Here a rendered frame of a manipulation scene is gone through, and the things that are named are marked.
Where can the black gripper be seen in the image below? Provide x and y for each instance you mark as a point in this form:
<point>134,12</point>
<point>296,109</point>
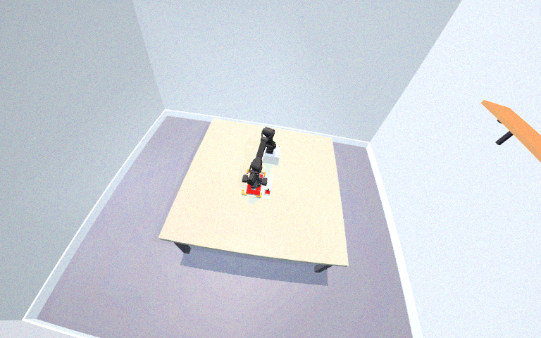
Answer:
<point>262,181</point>

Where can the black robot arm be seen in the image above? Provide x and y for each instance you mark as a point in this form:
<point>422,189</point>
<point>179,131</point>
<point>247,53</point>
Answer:
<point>256,164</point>

